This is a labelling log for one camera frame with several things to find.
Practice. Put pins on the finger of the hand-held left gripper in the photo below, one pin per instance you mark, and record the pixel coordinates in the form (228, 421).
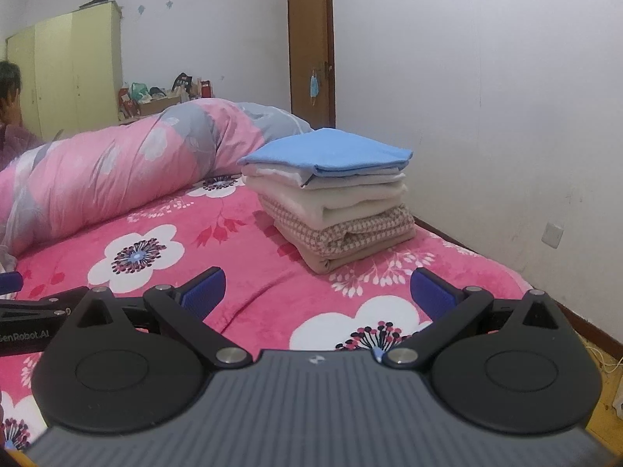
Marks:
(9, 283)
(53, 304)

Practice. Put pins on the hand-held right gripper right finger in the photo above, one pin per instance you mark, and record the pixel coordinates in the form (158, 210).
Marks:
(430, 292)

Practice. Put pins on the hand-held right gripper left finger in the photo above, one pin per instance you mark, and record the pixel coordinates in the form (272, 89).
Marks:
(207, 288)

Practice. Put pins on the blue t-shirt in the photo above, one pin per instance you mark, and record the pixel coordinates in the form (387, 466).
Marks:
(331, 151)

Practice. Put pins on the pink floral blanket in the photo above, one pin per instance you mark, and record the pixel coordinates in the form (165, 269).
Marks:
(243, 272)

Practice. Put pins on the beige folded cloth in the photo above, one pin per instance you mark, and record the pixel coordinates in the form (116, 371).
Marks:
(340, 258)

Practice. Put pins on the pale grey folded cloth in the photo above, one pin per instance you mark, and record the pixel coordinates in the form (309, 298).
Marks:
(360, 180)

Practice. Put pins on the cream folded cloth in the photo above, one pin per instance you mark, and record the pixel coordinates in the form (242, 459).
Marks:
(311, 204)

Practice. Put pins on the pink grey floral quilt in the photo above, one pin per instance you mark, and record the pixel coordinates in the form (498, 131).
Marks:
(121, 165)

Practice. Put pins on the cardboard box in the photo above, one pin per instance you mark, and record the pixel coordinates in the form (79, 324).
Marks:
(158, 106)

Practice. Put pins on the red packet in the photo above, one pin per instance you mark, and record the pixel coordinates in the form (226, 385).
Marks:
(126, 102)

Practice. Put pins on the dark printed bag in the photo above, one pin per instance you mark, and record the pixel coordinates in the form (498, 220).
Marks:
(182, 82)

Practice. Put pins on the green plastic bag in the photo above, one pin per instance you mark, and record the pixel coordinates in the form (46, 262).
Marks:
(138, 91)

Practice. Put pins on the pale yellow wardrobe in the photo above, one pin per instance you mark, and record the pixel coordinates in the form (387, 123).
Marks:
(73, 73)

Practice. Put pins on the blue face mask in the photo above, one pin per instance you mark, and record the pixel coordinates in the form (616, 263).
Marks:
(314, 85)

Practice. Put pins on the brown wooden door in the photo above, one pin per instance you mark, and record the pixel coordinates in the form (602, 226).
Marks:
(304, 34)

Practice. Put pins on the white wall socket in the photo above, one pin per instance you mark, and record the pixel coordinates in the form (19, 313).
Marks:
(553, 235)

